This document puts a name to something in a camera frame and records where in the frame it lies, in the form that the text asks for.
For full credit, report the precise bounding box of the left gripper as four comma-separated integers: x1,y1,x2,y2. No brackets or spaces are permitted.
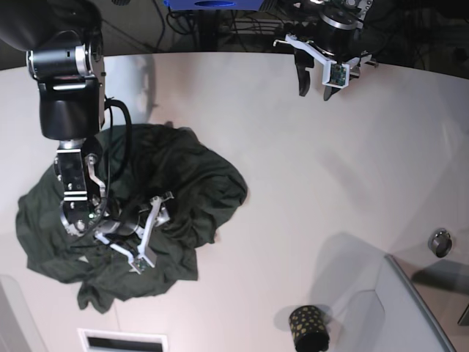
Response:
273,7,377,101

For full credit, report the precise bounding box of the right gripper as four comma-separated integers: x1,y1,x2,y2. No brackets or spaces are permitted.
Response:
94,191,174,266

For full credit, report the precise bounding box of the dark green t-shirt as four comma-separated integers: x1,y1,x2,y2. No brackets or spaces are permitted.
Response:
15,124,248,313

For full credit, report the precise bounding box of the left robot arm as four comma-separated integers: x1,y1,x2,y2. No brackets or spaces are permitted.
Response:
273,1,378,101

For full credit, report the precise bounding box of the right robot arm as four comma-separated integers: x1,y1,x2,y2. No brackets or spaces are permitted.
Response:
1,1,172,273

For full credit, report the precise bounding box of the white rectangular table slot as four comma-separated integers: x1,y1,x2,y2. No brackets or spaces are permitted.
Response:
78,329,169,352

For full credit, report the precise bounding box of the blue plastic box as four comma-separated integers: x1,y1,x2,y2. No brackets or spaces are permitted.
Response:
163,0,263,11

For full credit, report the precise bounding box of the black cup with gold dots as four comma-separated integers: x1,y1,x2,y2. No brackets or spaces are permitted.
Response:
289,305,330,352

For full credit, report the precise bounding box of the round metal table grommet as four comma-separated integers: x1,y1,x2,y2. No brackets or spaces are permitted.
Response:
428,228,453,258

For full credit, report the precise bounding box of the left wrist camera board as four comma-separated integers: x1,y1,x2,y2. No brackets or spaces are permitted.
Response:
328,63,349,89

